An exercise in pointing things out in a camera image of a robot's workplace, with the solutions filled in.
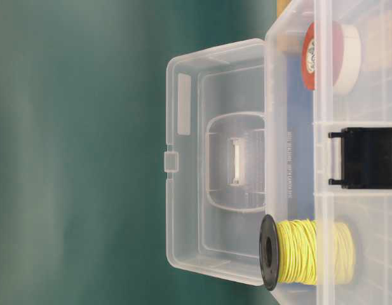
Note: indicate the red and white tape roll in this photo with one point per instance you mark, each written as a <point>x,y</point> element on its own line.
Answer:
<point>339,53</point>

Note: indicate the yellow wire spool black flange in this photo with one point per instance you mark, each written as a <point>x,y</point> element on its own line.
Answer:
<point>288,252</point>

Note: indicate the clear plastic tool box base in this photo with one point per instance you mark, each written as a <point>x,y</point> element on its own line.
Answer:
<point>301,158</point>

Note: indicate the clear plastic tool box lid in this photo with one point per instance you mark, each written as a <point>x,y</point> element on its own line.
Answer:
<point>215,160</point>

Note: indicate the black tool box latch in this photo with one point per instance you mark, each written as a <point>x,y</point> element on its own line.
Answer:
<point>366,158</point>

